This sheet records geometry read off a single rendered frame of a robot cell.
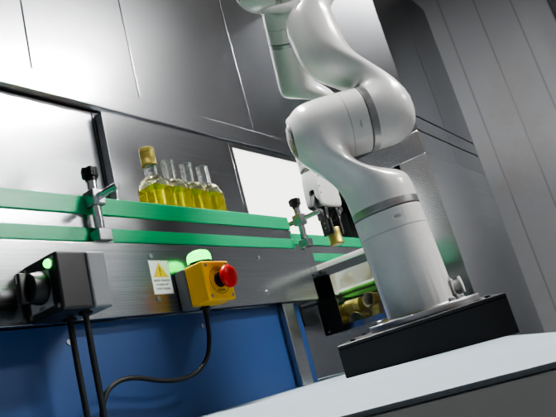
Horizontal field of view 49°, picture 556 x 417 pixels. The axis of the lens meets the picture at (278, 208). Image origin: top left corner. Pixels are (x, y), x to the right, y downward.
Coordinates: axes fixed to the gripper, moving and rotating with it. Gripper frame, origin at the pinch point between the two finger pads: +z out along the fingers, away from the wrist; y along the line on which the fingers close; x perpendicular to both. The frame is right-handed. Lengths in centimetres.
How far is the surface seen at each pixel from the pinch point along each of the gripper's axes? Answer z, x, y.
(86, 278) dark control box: 13, 9, 80
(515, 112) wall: -89, -6, -269
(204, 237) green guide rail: 2.6, -2.2, 44.0
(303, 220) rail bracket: -1.8, -1.0, 10.5
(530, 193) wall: -36, -14, -265
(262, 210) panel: -17.1, -30.8, -14.1
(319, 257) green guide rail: 3.5, -14.1, -12.2
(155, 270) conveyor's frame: 10, 0, 60
